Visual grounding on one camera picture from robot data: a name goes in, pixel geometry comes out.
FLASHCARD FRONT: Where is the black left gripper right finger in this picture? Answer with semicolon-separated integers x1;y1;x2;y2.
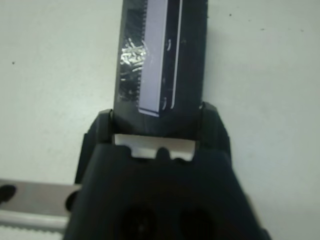
197;102;231;161

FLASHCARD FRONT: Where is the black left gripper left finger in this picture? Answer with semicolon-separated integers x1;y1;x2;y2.
83;109;115;161

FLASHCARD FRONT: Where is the black box lid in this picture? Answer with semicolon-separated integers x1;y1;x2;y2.
112;0;210;161

